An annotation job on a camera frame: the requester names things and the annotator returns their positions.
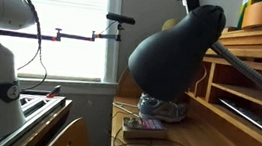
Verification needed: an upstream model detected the book with purple cover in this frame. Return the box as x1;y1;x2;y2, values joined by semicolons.
122;117;168;139

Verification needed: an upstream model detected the black desk lamp shade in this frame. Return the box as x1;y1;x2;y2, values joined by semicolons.
128;5;226;101

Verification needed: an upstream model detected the wooden desk hutch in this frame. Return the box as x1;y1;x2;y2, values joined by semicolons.
188;27;262;146

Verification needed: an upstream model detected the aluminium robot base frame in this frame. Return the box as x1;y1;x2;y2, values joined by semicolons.
0;85;72;146

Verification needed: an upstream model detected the black camera on boom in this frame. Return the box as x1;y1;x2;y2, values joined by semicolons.
106;13;135;25

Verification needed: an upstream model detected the wooden chair back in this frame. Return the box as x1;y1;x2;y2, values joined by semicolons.
48;117;90;146

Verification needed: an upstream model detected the grey flexible lamp neck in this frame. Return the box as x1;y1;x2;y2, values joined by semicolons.
211;41;262;89

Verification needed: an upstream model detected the green yellow box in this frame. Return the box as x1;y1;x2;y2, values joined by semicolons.
237;0;252;29

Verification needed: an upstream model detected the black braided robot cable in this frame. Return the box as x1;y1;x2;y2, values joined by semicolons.
0;0;57;94

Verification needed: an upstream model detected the black keyboard on shelf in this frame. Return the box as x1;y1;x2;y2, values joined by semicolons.
219;98;262;130

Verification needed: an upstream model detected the white cable on desk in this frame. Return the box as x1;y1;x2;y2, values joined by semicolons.
111;100;142;118

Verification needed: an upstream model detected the blue grey left sneaker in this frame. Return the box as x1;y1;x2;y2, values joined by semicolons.
137;93;188;123

